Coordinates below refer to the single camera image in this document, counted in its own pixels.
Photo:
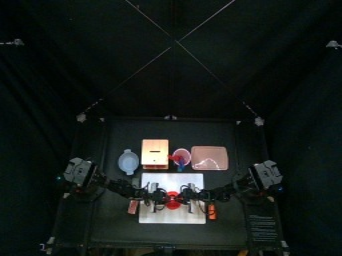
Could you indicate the red play dough lump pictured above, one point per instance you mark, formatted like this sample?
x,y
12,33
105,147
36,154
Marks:
x,y
172,204

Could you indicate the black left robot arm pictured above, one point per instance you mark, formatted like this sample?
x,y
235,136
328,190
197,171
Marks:
x,y
88,178

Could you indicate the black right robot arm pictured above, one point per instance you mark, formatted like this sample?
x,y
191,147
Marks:
x,y
254,180

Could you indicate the pink flat dough tool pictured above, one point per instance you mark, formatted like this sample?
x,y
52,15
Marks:
x,y
132,207

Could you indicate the orange flat dough tool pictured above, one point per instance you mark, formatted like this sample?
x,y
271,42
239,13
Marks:
x,y
212,212

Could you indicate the blue plastic dough tool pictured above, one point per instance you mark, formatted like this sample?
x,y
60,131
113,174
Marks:
x,y
180,165

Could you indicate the red plastic dough tool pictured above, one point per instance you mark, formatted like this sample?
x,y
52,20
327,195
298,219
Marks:
x,y
173,157

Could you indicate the white rectangular work board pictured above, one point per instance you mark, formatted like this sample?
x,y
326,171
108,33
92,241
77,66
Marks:
x,y
173,180

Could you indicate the pale blue plastic bowl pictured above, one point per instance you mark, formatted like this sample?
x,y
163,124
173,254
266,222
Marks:
x,y
128,162

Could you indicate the pink translucent square tray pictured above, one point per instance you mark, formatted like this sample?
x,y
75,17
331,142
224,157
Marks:
x,y
208,157

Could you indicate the pink translucent round cup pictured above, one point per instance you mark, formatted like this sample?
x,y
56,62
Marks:
x,y
184,154

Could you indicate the light wooden box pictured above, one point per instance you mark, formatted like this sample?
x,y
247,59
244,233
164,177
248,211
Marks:
x,y
155,148

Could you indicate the white printed label sticker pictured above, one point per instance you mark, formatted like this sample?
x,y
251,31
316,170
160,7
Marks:
x,y
262,230

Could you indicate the silver frame clamp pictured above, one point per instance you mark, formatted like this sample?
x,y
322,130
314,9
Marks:
x,y
259,121
16,42
80,117
169,117
332,44

